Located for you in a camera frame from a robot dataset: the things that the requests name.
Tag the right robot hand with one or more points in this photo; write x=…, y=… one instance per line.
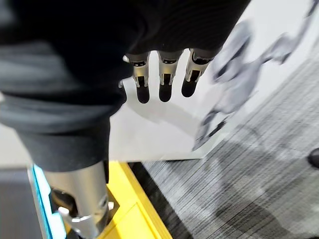
x=74, y=74

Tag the yellow shelf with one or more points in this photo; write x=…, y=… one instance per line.
x=129, y=199

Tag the white board with robot print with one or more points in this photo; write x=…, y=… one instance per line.
x=152, y=139

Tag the white panel with blue edge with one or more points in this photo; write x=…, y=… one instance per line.
x=40, y=191

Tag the dark rounded object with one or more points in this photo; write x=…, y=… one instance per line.
x=314, y=157

